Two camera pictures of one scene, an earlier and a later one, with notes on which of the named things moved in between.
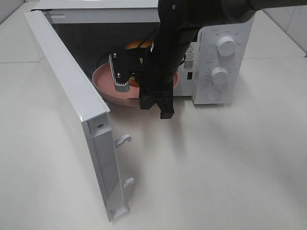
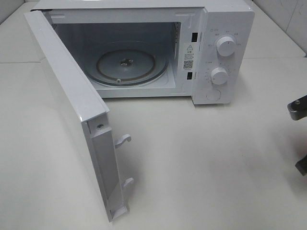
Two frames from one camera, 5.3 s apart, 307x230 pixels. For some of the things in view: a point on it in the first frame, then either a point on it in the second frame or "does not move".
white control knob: x=219 y=75 does not move
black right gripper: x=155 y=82 → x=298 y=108
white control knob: x=226 y=46 does not move
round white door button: x=214 y=95 does not move
